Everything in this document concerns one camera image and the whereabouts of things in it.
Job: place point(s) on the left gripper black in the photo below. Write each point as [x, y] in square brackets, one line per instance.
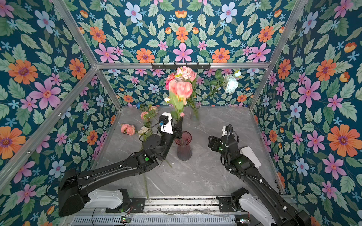
[176, 130]

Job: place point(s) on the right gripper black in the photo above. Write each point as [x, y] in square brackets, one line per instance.
[229, 138]

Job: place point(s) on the coral pink rose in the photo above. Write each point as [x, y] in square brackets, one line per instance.
[169, 78]

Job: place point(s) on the white flower spray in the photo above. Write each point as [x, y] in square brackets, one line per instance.
[227, 81]

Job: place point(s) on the clear glass vase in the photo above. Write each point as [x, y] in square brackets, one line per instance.
[194, 114]

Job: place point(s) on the large pink peony bunch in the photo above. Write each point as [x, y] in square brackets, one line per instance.
[186, 73]

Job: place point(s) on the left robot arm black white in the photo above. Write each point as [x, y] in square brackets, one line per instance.
[74, 190]

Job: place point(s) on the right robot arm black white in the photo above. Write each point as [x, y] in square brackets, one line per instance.
[269, 208]

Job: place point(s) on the purple ribbed glass vase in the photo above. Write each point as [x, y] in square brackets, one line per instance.
[184, 151]

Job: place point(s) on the white rectangular box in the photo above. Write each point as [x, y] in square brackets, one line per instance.
[249, 153]

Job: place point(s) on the pink rosebud spray stem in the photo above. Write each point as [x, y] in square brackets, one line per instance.
[149, 108]

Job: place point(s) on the white rose on table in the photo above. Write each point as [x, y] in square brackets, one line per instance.
[142, 136]

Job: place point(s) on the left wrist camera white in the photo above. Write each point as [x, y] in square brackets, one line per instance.
[165, 123]

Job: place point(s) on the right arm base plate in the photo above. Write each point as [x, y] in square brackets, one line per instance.
[229, 203]

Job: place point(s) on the aluminium front rail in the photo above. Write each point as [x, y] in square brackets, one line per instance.
[102, 199]

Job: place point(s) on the metal hook rail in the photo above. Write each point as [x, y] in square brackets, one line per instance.
[174, 66]

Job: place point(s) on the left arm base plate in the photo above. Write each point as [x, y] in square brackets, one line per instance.
[132, 205]

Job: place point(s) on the white vented cable duct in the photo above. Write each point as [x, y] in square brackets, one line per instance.
[154, 220]

